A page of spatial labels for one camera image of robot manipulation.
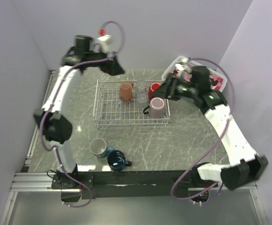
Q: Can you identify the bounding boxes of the mauve purple mug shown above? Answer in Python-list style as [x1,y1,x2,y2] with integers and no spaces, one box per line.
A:
[143,97,166,119]

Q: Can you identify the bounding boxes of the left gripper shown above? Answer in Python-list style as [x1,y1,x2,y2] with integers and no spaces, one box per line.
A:
[86,45,125,76]

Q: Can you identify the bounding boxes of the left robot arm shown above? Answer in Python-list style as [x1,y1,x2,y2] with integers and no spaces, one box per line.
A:
[33,34,125,188]

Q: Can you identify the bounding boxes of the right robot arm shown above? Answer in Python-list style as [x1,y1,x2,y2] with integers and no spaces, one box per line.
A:
[152,66,268,190]

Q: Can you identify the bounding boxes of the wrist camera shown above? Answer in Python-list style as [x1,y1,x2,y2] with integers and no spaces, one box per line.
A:
[97,29,114,53]
[175,57,192,80]

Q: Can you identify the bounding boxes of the clear plastic cup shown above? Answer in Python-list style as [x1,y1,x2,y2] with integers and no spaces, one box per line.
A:
[135,81,147,94]

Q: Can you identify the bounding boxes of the salmon pink mug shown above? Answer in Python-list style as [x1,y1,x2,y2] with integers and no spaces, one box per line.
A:
[119,82,134,102]

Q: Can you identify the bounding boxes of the small clear glass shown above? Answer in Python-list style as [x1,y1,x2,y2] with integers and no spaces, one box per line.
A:
[136,93,148,104]

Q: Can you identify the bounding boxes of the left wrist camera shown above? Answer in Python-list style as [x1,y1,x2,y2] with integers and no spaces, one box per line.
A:
[97,29,114,53]

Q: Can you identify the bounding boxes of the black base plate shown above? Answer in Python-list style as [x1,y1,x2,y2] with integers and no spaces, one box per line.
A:
[51,170,214,202]

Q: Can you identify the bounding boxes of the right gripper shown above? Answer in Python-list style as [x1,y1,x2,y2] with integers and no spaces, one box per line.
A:
[150,73,197,102]

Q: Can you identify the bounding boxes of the white wire dish rack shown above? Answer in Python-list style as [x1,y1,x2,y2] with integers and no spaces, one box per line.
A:
[93,80,170,127]

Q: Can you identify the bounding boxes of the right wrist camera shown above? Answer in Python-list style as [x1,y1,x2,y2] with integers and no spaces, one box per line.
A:
[175,57,192,80]

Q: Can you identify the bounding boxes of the dark blue mug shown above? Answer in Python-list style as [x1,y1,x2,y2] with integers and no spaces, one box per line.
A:
[107,150,132,172]

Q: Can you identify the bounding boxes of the pink camouflage cloth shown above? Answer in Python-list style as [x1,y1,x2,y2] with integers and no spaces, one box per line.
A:
[184,74,223,90]

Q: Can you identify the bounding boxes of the light blue mug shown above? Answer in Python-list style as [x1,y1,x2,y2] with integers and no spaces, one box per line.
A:
[89,138,115,158]

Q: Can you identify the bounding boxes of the white plastic basket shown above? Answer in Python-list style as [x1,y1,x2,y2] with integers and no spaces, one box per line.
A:
[161,56,228,92]

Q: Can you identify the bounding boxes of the red mug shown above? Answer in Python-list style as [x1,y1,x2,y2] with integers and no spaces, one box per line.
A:
[148,82,161,100]

